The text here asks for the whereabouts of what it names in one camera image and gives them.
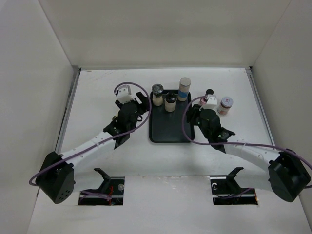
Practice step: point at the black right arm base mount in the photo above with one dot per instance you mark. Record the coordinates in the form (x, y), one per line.
(226, 191)

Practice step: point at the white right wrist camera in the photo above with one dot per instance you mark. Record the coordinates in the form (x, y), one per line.
(211, 102)

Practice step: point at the chrome-top grinder bottle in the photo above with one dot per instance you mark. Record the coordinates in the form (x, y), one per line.
(157, 90)

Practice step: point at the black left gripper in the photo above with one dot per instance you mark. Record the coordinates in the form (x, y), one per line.
(144, 101)

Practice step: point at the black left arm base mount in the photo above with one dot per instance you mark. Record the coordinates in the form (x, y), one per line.
(109, 193)

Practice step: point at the small dark pepper bottle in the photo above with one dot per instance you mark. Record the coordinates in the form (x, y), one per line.
(209, 92)

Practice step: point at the black rectangular tray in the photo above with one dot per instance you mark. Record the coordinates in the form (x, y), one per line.
(168, 127)

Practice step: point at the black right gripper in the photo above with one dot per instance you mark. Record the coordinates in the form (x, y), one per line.
(192, 113)

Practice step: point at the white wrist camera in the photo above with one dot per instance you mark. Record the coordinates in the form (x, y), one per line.
(124, 93)
(211, 102)

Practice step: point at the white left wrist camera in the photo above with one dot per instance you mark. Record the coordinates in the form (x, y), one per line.
(124, 93)

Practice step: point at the black-cap white powder bottle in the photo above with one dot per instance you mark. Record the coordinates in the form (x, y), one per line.
(170, 102)

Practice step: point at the tall blue-band silver-lid bottle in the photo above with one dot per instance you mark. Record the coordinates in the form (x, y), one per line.
(183, 91)

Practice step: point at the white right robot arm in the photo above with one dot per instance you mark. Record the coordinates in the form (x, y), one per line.
(286, 171)

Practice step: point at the pink-lid spice bottle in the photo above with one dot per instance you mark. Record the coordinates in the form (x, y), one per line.
(203, 101)

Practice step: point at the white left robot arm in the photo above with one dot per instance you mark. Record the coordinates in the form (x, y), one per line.
(59, 174)

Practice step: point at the red-label wide jar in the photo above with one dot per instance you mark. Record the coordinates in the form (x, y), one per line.
(225, 105)

